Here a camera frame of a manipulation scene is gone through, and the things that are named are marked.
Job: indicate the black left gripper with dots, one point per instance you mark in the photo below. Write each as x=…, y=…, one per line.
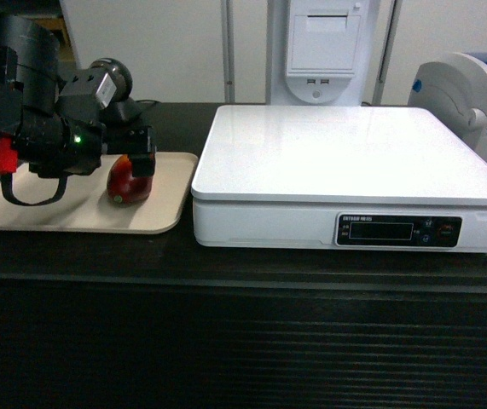
x=72, y=140

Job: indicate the dark red mango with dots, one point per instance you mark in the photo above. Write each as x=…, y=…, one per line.
x=124, y=188

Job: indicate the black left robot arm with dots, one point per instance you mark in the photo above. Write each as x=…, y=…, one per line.
x=29, y=76

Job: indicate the white checkout scale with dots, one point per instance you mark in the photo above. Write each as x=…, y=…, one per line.
x=341, y=178

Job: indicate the black slatted checkout counter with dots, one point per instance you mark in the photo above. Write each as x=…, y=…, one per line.
x=94, y=320

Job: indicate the beige plastic tray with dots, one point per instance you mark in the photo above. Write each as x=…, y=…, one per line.
x=85, y=206

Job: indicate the black barcode scanner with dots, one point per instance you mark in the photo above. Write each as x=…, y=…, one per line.
x=121, y=108

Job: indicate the white receipt printer kiosk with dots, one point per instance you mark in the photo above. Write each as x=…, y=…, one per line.
x=318, y=52

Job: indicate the white blue label printer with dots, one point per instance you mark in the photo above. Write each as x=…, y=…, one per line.
x=454, y=89

